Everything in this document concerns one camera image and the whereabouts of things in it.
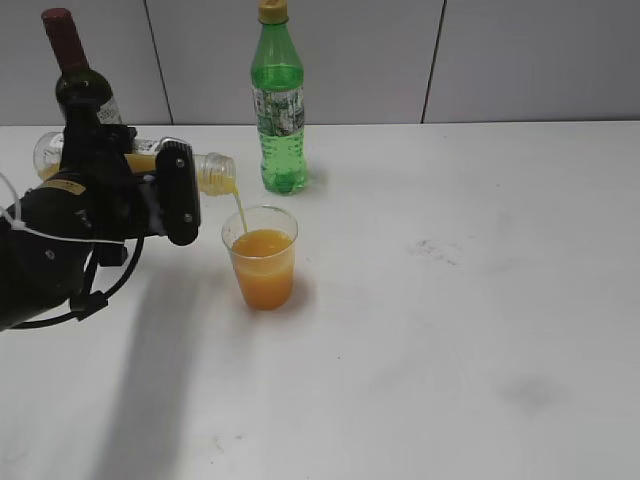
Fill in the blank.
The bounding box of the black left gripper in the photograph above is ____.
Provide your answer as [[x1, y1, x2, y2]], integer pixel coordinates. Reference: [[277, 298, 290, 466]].
[[19, 98, 201, 268]]

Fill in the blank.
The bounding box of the NFC orange juice bottle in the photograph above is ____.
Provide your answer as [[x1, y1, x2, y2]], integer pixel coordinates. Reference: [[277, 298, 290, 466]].
[[33, 132, 237, 197]]

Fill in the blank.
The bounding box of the transparent plastic cup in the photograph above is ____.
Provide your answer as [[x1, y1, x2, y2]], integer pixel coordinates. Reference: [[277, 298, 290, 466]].
[[221, 205, 299, 311]]

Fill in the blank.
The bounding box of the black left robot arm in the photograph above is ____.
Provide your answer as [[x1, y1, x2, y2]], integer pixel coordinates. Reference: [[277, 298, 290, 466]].
[[1, 99, 201, 330]]

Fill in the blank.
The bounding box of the dark red wine bottle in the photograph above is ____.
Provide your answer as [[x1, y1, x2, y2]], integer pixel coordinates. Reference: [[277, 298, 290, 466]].
[[41, 7, 122, 124]]

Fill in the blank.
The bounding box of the green soda bottle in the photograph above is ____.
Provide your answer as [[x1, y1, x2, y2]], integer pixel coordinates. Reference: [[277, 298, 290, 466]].
[[250, 1, 308, 195]]

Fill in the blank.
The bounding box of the white cable tie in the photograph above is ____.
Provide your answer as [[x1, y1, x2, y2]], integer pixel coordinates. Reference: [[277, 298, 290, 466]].
[[0, 172, 126, 247]]

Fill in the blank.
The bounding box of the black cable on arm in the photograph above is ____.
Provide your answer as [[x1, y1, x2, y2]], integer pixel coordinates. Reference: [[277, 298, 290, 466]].
[[0, 234, 146, 331]]

